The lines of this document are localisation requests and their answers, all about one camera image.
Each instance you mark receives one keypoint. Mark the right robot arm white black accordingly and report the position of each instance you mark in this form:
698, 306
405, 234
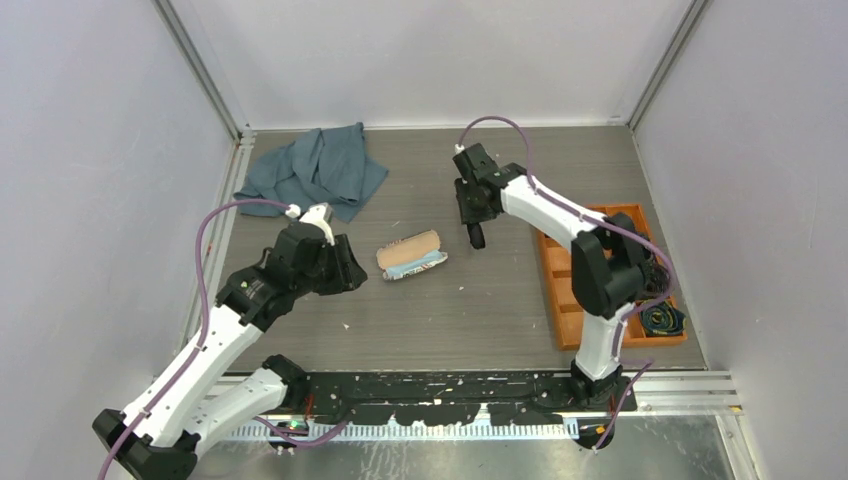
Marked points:
607, 255

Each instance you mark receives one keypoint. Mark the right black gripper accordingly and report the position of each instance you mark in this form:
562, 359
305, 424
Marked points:
467, 215

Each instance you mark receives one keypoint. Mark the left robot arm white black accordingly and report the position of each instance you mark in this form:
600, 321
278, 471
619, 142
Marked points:
167, 429

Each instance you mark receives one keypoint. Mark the crumpled grey-blue cloth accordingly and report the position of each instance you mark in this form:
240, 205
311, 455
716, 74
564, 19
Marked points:
322, 165

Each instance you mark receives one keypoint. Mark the black sunglasses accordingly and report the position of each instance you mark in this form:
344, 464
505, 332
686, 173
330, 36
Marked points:
476, 236

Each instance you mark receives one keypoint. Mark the patterned glasses case tan lining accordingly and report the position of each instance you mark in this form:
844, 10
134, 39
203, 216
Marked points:
408, 249

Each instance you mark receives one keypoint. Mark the white slotted cable duct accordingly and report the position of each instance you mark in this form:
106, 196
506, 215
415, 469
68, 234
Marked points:
255, 431

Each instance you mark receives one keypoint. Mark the light blue cleaning cloth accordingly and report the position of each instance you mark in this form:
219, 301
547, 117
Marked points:
403, 270

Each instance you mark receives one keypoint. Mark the orange compartment tray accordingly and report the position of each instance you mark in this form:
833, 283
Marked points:
567, 316

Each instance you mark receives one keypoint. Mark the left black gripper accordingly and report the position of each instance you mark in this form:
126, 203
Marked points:
348, 274

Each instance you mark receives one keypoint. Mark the blue yellow rolled belt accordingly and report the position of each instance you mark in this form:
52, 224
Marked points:
663, 320

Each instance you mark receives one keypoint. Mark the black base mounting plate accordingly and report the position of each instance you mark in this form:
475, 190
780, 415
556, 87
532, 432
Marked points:
440, 398

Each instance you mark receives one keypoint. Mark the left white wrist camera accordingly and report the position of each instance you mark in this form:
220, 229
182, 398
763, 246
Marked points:
319, 215

